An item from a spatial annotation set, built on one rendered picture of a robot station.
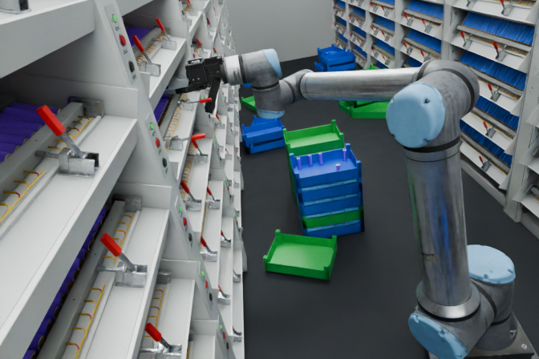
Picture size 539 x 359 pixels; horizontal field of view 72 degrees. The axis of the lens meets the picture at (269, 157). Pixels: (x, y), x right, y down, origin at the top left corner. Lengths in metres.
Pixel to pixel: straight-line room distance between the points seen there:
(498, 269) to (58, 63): 1.13
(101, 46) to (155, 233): 0.31
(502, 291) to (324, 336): 0.65
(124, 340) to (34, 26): 0.37
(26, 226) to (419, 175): 0.70
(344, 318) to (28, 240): 1.33
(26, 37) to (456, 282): 0.95
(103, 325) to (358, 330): 1.15
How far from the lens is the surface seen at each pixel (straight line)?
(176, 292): 0.83
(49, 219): 0.44
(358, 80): 1.07
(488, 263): 1.23
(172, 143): 0.94
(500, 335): 1.36
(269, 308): 1.66
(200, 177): 1.18
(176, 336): 0.76
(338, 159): 1.89
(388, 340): 1.55
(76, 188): 0.48
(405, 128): 0.80
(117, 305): 0.58
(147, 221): 0.71
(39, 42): 0.47
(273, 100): 1.20
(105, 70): 0.64
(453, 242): 0.95
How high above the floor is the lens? 1.28
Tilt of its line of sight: 28 degrees down
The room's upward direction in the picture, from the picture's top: 11 degrees counter-clockwise
